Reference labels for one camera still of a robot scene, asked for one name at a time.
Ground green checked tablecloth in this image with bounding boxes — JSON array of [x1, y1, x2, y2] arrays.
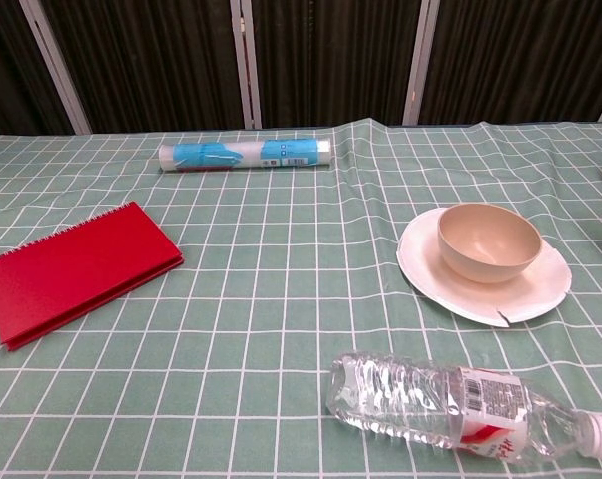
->
[[0, 118, 602, 479]]

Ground clear roll with blue print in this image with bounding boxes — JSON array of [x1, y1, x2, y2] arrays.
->
[[158, 138, 331, 175]]

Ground beige bowl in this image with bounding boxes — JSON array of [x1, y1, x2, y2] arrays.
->
[[437, 202, 546, 285]]

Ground clear plastic water bottle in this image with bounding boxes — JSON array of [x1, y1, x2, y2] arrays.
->
[[328, 351, 602, 465]]

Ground red spiral notebook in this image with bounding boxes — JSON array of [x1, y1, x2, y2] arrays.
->
[[0, 201, 185, 352]]

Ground white paper plate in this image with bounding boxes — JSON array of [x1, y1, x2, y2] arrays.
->
[[396, 205, 574, 329]]

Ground black pleated curtain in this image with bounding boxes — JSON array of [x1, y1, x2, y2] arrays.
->
[[0, 0, 602, 144]]

